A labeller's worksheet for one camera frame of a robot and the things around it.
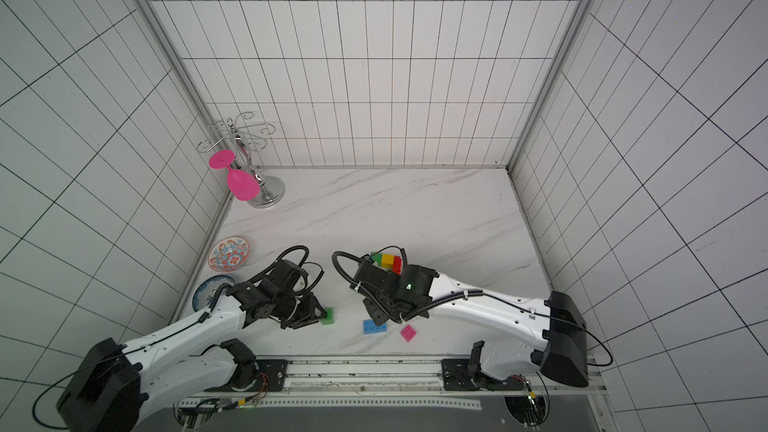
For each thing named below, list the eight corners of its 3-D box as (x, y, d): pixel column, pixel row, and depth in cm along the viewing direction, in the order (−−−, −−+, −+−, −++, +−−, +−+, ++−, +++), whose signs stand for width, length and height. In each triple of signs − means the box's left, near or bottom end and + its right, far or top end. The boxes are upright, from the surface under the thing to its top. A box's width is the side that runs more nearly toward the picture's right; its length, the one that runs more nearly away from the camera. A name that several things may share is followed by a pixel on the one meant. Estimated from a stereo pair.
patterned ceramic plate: (211, 273, 93) (203, 266, 89) (223, 244, 100) (216, 236, 96) (244, 273, 93) (238, 266, 89) (254, 244, 100) (249, 236, 96)
